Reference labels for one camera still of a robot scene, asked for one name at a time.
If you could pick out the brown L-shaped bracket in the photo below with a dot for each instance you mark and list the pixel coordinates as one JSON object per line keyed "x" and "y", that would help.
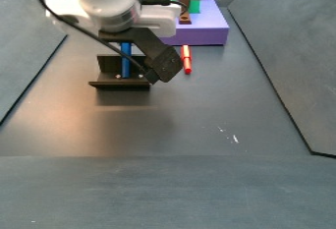
{"x": 184, "y": 20}

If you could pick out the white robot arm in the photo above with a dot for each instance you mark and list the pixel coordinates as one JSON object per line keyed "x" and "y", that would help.
{"x": 117, "y": 15}

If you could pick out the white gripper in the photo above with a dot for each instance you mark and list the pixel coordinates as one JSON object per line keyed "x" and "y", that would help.
{"x": 117, "y": 15}

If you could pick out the green U-shaped block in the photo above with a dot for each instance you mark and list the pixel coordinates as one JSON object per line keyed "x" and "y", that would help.
{"x": 192, "y": 5}

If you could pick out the blue peg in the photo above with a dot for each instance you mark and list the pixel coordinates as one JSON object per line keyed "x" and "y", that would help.
{"x": 125, "y": 50}

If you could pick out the red peg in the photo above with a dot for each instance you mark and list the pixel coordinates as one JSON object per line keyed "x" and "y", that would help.
{"x": 186, "y": 59}

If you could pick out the purple base block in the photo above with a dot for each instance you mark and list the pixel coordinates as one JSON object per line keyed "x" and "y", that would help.
{"x": 208, "y": 29}

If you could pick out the black angle fixture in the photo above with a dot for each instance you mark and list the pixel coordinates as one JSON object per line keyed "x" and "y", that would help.
{"x": 118, "y": 75}

